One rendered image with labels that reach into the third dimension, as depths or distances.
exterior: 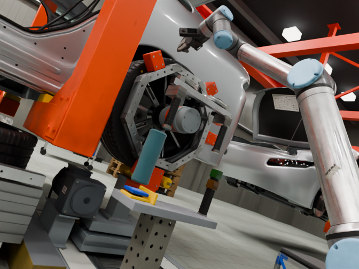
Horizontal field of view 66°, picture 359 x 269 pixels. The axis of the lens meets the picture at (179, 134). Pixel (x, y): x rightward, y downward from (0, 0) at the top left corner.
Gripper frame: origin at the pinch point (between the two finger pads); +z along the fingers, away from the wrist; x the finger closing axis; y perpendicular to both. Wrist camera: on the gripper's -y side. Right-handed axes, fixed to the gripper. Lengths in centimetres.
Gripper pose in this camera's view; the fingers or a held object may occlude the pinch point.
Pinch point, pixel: (177, 49)
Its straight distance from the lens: 172.5
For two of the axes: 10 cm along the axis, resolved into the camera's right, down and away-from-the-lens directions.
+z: -6.7, 3.5, 6.6
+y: 7.4, 2.3, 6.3
